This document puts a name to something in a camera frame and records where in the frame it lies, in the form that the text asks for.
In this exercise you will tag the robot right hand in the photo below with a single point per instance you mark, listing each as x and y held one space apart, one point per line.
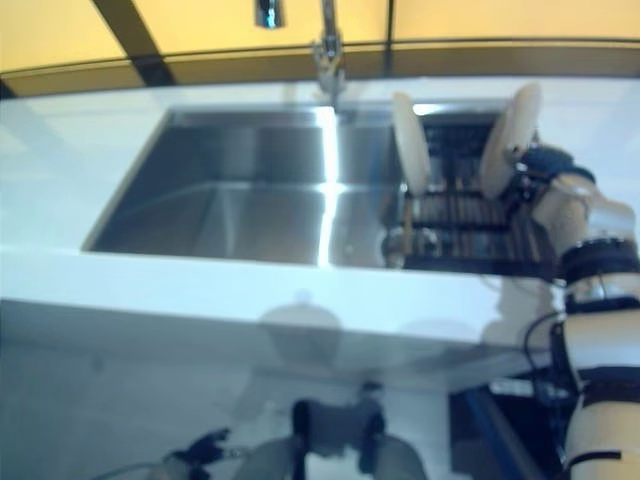
547 162

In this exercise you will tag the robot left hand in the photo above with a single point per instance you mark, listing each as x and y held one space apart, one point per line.
202 450

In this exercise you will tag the white round plate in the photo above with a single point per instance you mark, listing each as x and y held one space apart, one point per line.
412 145
505 145

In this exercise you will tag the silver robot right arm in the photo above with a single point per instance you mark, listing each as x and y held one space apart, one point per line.
600 220

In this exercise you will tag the black built-in dishwasher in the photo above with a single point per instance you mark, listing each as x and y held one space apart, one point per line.
490 440

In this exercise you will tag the black dish drying rack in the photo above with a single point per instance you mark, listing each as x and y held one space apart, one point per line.
460 215

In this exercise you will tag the white base cabinet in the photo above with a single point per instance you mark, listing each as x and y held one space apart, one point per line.
100 390

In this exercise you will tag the chrome gooseneck kitchen faucet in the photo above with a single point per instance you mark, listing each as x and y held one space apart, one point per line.
330 55

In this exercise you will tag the stainless steel sink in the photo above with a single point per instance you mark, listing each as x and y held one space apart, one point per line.
225 200

